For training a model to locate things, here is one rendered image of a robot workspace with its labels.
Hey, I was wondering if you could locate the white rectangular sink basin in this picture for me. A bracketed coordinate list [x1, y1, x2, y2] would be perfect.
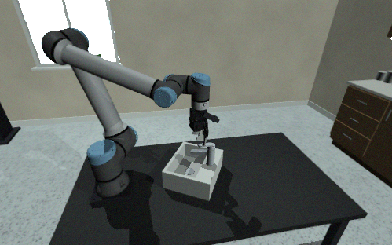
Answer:
[162, 141, 223, 201]

